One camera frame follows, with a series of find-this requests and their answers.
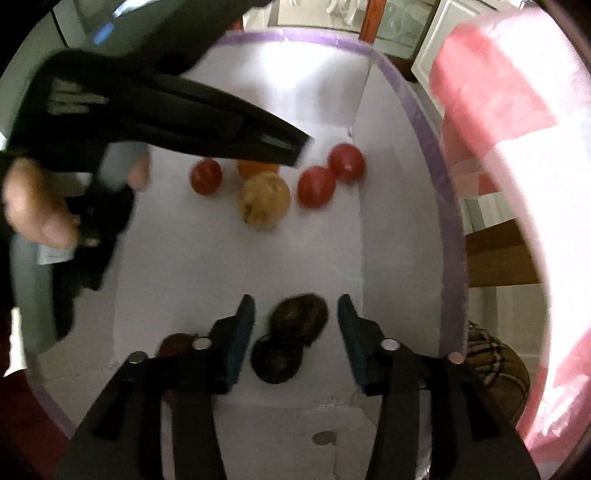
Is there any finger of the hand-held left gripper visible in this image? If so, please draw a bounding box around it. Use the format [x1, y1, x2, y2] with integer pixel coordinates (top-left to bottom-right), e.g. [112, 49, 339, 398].
[150, 76, 315, 168]

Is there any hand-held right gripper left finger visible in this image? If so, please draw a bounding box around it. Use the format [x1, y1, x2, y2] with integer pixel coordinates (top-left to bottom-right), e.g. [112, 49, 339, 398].
[58, 294, 256, 480]

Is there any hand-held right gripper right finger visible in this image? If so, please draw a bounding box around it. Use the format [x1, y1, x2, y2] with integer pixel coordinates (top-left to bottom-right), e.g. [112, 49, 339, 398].
[336, 294, 541, 480]

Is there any orange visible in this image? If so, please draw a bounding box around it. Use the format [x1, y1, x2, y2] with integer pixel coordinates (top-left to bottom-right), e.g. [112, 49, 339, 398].
[237, 159, 280, 178]

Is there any red apple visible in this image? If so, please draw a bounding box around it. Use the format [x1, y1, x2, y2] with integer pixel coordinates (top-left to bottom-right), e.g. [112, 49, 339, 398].
[158, 332, 201, 409]

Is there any white box with purple rim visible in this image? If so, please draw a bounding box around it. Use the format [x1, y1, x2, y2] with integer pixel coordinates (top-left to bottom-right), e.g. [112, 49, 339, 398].
[25, 28, 469, 480]

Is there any person's left hand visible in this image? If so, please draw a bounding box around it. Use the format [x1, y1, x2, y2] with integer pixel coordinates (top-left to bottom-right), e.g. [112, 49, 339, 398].
[2, 150, 152, 247]

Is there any red tomato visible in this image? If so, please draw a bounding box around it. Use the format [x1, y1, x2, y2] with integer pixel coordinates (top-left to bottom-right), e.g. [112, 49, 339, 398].
[190, 158, 223, 195]
[297, 166, 337, 209]
[328, 143, 366, 183]

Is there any yellow apple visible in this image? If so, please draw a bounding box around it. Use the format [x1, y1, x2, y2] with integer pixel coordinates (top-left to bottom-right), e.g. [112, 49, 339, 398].
[238, 173, 291, 229]

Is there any brown plaid cushion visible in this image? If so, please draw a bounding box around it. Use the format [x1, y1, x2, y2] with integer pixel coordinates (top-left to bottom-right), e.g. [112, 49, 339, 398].
[464, 320, 532, 428]

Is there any wooden chair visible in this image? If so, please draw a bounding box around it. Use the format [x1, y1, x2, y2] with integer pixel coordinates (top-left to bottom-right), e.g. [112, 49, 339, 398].
[464, 217, 541, 289]

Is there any white cabinet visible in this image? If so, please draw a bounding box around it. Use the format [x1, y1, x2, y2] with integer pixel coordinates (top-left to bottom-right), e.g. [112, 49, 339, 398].
[411, 0, 509, 84]

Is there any person's dark red clothing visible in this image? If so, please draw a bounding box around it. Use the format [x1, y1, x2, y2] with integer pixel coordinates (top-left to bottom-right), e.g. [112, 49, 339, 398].
[0, 364, 70, 480]

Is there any red white checked tablecloth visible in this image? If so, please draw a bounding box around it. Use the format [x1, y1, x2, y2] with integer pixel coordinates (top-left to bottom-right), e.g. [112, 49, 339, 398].
[429, 7, 591, 462]

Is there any brown wooden door frame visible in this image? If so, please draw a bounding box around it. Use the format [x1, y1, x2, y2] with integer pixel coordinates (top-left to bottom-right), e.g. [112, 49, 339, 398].
[359, 0, 387, 44]

